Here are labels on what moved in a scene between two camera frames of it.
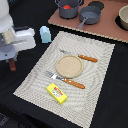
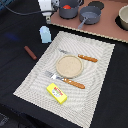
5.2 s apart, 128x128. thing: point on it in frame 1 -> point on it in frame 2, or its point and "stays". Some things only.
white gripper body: [12, 42] -> [48, 5]
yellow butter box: [56, 93] stays
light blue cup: [45, 34] stays
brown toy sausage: [12, 63] -> [30, 52]
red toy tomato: [66, 7] stays
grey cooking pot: [68, 13] stays
